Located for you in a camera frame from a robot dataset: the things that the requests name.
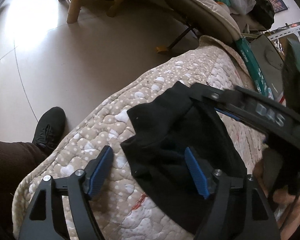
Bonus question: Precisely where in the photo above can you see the black pants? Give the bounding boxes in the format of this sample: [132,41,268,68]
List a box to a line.
[121,82,247,233]

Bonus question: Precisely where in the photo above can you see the green long cardboard box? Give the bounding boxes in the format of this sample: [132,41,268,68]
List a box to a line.
[235,37,274,99]

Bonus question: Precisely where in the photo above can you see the grey laptop bag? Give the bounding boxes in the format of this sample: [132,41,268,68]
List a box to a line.
[250,35,283,102]

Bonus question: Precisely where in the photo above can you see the brown trouser leg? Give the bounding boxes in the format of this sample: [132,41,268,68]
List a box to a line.
[0,141,51,239]

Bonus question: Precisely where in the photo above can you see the heart pattern quilted bedspread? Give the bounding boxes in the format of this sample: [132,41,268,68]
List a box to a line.
[12,36,253,239]

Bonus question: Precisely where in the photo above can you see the beige padded lounger cushion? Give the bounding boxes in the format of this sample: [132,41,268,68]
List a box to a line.
[164,0,242,44]

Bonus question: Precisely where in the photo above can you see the black shoe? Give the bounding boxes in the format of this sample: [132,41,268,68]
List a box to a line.
[32,107,66,155]

